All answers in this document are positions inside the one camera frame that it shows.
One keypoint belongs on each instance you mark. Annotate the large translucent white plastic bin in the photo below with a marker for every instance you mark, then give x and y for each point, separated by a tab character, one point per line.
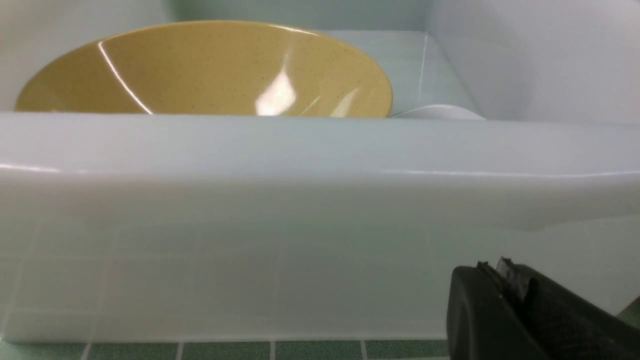
180	228

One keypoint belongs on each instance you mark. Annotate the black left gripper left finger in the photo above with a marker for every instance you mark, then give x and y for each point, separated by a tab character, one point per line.
480	320

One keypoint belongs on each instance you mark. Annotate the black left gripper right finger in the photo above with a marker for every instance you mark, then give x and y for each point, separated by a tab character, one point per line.
539	319

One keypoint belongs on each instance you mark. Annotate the small white dish in bin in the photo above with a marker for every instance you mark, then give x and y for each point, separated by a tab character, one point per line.
440	112

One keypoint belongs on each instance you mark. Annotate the yellow speckled noodle bowl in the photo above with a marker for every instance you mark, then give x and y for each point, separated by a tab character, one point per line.
213	68

